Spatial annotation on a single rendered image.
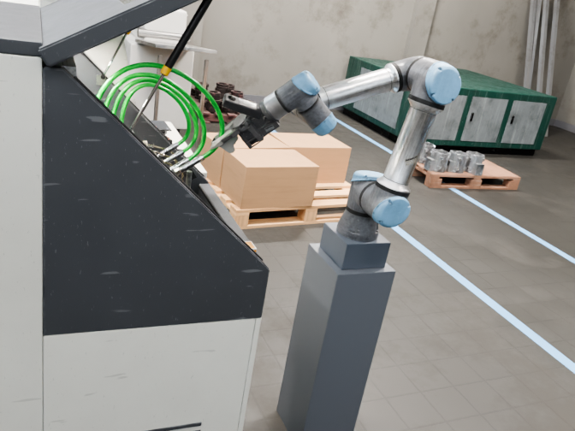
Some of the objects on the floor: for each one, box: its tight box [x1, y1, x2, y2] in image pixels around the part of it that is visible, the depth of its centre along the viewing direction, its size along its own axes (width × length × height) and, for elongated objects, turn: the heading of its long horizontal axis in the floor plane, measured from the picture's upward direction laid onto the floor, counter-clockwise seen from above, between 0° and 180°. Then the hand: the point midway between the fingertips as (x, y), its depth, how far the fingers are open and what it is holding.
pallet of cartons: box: [199, 133, 352, 229], centre depth 464 cm, size 130×89×47 cm
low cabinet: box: [342, 56, 558, 156], centre depth 806 cm, size 217×191×82 cm
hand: (212, 142), depth 171 cm, fingers closed
